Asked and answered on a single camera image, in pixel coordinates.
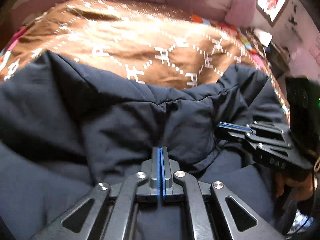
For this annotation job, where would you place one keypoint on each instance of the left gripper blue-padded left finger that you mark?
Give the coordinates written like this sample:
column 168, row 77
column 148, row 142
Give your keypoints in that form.
column 155, row 173

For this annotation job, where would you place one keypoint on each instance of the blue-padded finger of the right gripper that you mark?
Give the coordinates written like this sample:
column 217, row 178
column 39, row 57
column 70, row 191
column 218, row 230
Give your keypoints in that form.
column 227, row 131

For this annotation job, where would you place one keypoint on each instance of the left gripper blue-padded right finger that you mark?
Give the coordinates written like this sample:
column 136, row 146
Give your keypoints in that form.
column 166, row 174

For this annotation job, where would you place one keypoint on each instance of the dark navy padded jacket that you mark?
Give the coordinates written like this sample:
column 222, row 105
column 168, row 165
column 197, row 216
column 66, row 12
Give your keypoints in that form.
column 66, row 127

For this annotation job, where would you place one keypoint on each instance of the person's right hand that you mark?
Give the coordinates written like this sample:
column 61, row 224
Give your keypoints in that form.
column 302, row 190

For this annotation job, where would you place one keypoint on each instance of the dark bedside furniture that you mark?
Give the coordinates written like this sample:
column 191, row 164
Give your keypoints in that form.
column 277, row 58

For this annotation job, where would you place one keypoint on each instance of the colourful cartoon bed sheet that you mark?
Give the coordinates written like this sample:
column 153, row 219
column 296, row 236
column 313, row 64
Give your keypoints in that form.
column 250, row 45

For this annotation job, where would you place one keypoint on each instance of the pink curtain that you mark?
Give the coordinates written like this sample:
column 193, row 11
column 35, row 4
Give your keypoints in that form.
column 243, row 13

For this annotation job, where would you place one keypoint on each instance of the brown patterned blanket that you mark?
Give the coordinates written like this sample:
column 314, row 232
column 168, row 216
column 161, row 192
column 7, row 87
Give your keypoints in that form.
column 140, row 47

